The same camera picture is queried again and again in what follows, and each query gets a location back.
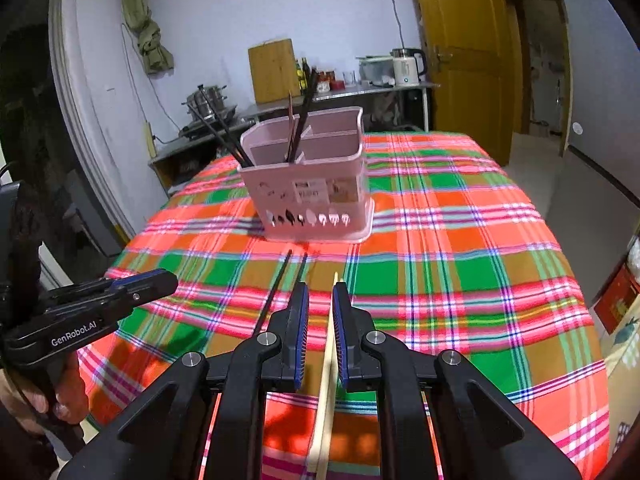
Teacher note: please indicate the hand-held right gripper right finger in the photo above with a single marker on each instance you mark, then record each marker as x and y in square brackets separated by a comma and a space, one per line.
[342, 335]

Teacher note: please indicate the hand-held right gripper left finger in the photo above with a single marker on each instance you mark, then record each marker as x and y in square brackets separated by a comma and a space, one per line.
[300, 330]

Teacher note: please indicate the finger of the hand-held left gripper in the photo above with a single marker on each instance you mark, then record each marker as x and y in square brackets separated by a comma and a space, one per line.
[125, 297]
[162, 275]

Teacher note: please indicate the wooden chopstick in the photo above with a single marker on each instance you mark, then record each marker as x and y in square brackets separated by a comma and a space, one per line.
[327, 360]
[290, 125]

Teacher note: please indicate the pink utensil holder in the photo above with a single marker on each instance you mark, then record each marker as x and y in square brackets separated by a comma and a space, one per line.
[310, 200]

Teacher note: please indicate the person's left hand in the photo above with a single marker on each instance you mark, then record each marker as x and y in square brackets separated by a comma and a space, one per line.
[72, 390]

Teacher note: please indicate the low shelf cabinet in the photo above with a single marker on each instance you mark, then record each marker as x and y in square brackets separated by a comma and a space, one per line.
[180, 157]

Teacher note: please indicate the plaid tablecloth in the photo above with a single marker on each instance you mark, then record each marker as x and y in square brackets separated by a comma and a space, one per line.
[450, 260]

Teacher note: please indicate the black induction cooker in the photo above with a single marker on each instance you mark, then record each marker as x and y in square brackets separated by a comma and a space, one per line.
[200, 127]

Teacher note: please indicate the steel steamer pot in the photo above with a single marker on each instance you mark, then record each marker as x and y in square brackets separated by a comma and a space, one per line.
[207, 100]

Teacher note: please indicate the wooden cutting board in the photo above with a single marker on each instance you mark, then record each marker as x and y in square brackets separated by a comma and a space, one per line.
[274, 72]

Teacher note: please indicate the yellow oil bottle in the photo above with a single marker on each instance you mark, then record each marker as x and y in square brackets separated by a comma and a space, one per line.
[300, 80]

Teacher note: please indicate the green hanging cloth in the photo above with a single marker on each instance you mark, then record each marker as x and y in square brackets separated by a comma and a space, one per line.
[150, 35]

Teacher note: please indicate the dark oil bottle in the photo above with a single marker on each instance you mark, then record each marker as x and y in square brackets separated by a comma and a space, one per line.
[305, 75]

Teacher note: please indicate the steel counter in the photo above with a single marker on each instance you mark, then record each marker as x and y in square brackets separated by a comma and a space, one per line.
[380, 91]

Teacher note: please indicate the clear plastic container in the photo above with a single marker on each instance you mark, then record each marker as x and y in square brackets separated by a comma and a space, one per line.
[375, 70]

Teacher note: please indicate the white electric kettle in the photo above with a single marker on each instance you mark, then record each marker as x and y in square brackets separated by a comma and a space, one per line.
[407, 67]

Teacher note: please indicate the red cardboard box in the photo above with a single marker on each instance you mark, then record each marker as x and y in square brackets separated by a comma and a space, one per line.
[617, 300]

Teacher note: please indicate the printed cardboard box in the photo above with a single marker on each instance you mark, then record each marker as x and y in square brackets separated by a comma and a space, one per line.
[622, 385]

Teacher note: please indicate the yellow wooden door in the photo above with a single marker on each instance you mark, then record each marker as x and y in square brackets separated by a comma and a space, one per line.
[465, 60]

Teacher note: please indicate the silver refrigerator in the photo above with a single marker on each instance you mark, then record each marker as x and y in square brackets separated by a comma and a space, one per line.
[600, 135]

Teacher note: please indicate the white sliding door frame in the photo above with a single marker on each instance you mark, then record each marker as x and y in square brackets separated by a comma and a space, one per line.
[85, 110]

